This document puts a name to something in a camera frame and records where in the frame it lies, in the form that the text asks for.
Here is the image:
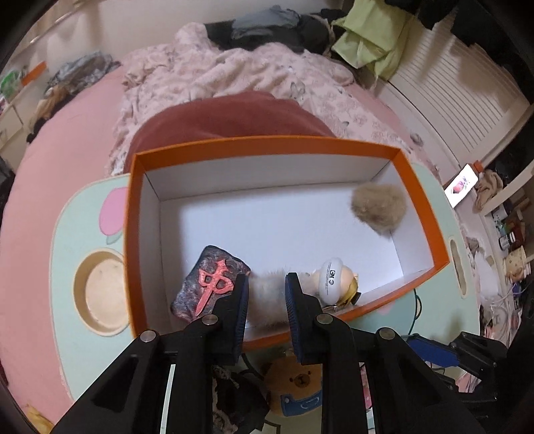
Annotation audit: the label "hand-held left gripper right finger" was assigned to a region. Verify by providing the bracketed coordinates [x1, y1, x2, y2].
[285, 272, 487, 434]

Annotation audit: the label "brown bear plush toy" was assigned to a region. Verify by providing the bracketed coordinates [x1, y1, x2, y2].
[263, 357, 324, 418]

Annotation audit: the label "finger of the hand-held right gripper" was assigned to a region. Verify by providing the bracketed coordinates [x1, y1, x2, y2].
[406, 334, 458, 369]

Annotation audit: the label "small orange box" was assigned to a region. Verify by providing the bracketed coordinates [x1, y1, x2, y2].
[21, 61, 47, 84]

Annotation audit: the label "dark patterned cloth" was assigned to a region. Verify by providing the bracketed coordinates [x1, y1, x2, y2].
[211, 365, 270, 434]

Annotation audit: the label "grey patterned clothes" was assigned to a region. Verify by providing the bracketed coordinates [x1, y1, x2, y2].
[27, 52, 122, 143]

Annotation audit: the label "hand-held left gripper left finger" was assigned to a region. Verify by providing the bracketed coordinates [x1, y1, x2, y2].
[51, 273, 251, 434]

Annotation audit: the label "black hanging jacket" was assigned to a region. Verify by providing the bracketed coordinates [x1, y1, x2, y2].
[384, 0, 534, 72]

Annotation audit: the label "mint green printed lap table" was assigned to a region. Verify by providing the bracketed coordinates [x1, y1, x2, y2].
[49, 162, 481, 434]

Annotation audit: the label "beige cloth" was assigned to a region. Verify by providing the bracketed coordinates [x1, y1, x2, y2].
[473, 169, 506, 214]

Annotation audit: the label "pink bed sheet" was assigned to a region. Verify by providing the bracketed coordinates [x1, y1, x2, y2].
[0, 66, 139, 418]

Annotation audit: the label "white fluffy plush toy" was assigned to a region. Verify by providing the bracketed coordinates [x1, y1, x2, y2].
[246, 269, 323, 335]

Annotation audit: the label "light green cloth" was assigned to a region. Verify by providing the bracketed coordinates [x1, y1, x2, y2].
[331, 3, 415, 81]

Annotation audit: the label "pink floral blanket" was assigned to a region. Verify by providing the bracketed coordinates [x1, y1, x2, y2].
[108, 23, 440, 176]

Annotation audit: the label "cream printed mug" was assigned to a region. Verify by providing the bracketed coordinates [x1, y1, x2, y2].
[503, 246, 532, 278]

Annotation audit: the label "pile of dark clothes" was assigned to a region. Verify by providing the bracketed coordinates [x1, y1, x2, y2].
[204, 6, 334, 55]

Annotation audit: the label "smartphone with lit screen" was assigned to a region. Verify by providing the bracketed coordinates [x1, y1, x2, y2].
[444, 164, 480, 208]

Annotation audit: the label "brown fluffy pom-pom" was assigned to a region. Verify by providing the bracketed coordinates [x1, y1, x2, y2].
[349, 183, 408, 239]

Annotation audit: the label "dark tile plush red symbol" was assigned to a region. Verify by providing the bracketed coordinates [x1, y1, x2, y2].
[170, 245, 252, 324]

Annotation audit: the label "red cushion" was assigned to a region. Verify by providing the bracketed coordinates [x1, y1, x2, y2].
[124, 92, 337, 174]

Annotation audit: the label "orange cardboard box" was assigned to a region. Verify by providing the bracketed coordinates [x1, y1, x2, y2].
[125, 137, 451, 350]

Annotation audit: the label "white louvered closet door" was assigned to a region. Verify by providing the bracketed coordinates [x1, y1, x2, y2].
[374, 24, 527, 168]

